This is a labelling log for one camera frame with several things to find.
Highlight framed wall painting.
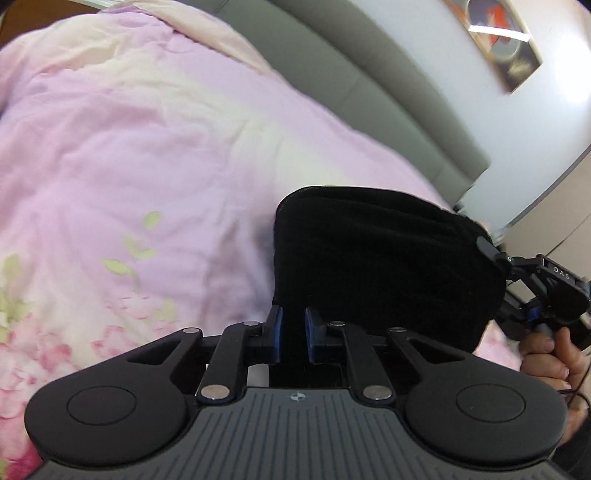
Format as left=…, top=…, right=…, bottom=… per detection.
left=446, top=0, right=543, bottom=92

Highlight person right hand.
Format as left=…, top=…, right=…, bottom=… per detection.
left=519, top=327, right=590, bottom=447

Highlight beige wardrobe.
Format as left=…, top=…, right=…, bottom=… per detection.
left=504, top=157, right=591, bottom=278

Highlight pink floral duvet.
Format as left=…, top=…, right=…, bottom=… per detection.
left=0, top=0, right=523, bottom=471

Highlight grey padded headboard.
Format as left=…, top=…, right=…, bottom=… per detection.
left=192, top=1, right=490, bottom=206

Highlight black corduroy pants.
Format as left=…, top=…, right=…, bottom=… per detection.
left=273, top=186, right=506, bottom=353

